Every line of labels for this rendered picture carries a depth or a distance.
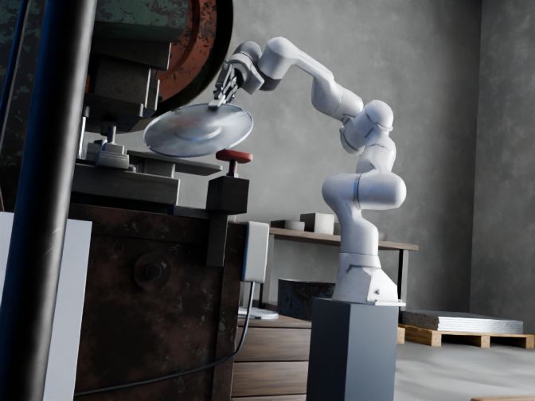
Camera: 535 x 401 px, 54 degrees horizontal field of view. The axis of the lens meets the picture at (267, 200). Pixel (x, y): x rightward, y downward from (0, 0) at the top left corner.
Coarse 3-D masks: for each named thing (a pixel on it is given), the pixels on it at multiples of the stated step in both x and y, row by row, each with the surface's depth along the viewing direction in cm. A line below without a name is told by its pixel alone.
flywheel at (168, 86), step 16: (192, 0) 184; (208, 0) 183; (192, 16) 184; (208, 16) 182; (192, 32) 183; (208, 32) 182; (176, 48) 180; (192, 48) 179; (208, 48) 181; (176, 64) 179; (192, 64) 179; (160, 80) 174; (176, 80) 176; (192, 80) 178
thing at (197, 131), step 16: (192, 112) 148; (208, 112) 147; (224, 112) 146; (160, 128) 142; (176, 128) 140; (192, 128) 139; (208, 128) 138; (224, 128) 138; (240, 128) 138; (160, 144) 135; (176, 144) 134; (192, 144) 133; (208, 144) 132; (224, 144) 131
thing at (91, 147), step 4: (88, 144) 124; (92, 144) 124; (96, 144) 124; (84, 148) 131; (88, 148) 124; (92, 148) 124; (96, 148) 124; (84, 152) 128; (88, 152) 124; (92, 152) 124; (96, 152) 124; (124, 152) 127; (84, 156) 127; (88, 156) 123; (92, 156) 124; (92, 160) 124
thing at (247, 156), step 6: (222, 150) 108; (228, 150) 108; (234, 150) 108; (216, 156) 111; (222, 156) 108; (228, 156) 108; (234, 156) 108; (240, 156) 108; (246, 156) 109; (234, 162) 110; (240, 162) 113; (246, 162) 113; (234, 168) 110
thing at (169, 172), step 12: (132, 156) 130; (144, 156) 129; (156, 156) 131; (144, 168) 132; (156, 168) 132; (168, 168) 134; (180, 168) 141; (192, 168) 139; (204, 168) 137; (216, 168) 137
